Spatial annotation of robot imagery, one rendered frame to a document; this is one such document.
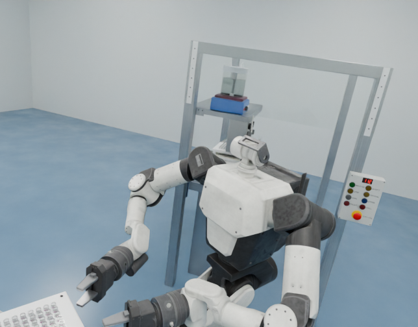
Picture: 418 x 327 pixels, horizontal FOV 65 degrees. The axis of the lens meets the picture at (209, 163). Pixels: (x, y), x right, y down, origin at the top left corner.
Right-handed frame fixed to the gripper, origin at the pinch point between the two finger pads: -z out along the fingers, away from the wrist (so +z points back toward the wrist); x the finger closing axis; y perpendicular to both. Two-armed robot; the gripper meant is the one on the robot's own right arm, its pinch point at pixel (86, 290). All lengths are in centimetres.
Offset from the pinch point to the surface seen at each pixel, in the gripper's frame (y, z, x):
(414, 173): -198, 442, 54
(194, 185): 15, 126, 17
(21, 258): 128, 92, 93
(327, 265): -76, 120, 42
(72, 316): -2.9, -9.0, 0.1
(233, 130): -6, 123, -26
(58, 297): 4.7, -5.3, 0.1
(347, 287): -104, 181, 92
